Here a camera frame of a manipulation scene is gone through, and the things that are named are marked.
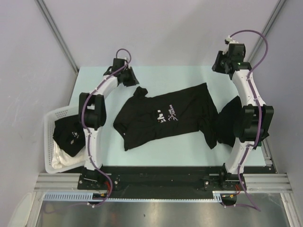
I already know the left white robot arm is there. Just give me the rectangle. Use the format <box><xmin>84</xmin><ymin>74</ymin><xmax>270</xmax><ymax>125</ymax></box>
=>
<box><xmin>79</xmin><ymin>57</ymin><xmax>139</xmax><ymax>189</ymax></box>

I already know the aluminium frame rail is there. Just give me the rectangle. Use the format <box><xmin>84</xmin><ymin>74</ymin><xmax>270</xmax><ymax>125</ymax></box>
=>
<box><xmin>244</xmin><ymin>174</ymin><xmax>292</xmax><ymax>193</ymax></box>
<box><xmin>34</xmin><ymin>173</ymin><xmax>80</xmax><ymax>192</ymax></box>

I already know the white shirt in basket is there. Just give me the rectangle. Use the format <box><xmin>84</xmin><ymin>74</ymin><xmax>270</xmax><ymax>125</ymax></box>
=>
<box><xmin>52</xmin><ymin>142</ymin><xmax>85</xmax><ymax>169</ymax></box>

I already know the black printed t shirt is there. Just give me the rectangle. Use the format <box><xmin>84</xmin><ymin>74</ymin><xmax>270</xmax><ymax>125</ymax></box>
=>
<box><xmin>113</xmin><ymin>83</ymin><xmax>218</xmax><ymax>151</ymax></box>

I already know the cable duct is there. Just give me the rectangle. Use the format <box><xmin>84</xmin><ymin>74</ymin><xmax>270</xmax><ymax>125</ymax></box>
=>
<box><xmin>44</xmin><ymin>192</ymin><xmax>107</xmax><ymax>202</ymax></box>
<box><xmin>213</xmin><ymin>191</ymin><xmax>238</xmax><ymax>204</ymax></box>

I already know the white plastic basket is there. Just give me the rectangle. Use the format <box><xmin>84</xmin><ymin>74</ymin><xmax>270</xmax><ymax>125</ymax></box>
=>
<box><xmin>44</xmin><ymin>105</ymin><xmax>85</xmax><ymax>174</ymax></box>

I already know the stack of folded black shirts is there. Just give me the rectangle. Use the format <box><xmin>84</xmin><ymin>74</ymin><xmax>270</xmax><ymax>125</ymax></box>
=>
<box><xmin>214</xmin><ymin>96</ymin><xmax>270</xmax><ymax>148</ymax></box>

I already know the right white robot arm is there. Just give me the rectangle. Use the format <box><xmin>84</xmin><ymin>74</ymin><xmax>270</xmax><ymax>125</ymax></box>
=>
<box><xmin>212</xmin><ymin>40</ymin><xmax>274</xmax><ymax>190</ymax></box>

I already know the black shirt in basket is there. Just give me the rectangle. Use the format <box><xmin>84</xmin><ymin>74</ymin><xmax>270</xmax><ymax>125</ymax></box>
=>
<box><xmin>53</xmin><ymin>115</ymin><xmax>86</xmax><ymax>157</ymax></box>

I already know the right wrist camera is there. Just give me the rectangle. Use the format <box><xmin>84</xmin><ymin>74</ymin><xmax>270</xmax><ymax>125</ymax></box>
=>
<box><xmin>224</xmin><ymin>36</ymin><xmax>239</xmax><ymax>52</ymax></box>

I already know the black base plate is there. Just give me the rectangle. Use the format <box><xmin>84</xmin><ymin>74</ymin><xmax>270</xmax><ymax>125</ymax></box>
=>
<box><xmin>77</xmin><ymin>166</ymin><xmax>246</xmax><ymax>200</ymax></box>

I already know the right cable duct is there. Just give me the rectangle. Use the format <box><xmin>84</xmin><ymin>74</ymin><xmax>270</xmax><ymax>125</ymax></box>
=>
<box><xmin>213</xmin><ymin>191</ymin><xmax>238</xmax><ymax>204</ymax></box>

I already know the left cable duct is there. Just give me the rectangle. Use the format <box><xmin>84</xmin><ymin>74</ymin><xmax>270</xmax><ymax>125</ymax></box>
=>
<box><xmin>44</xmin><ymin>192</ymin><xmax>107</xmax><ymax>202</ymax></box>

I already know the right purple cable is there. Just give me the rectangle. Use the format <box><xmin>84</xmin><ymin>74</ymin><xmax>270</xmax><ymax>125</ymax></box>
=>
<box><xmin>231</xmin><ymin>29</ymin><xmax>269</xmax><ymax>166</ymax></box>

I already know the left aluminium frame rail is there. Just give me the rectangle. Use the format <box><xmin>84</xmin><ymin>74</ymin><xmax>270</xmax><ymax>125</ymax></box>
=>
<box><xmin>34</xmin><ymin>173</ymin><xmax>80</xmax><ymax>192</ymax></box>

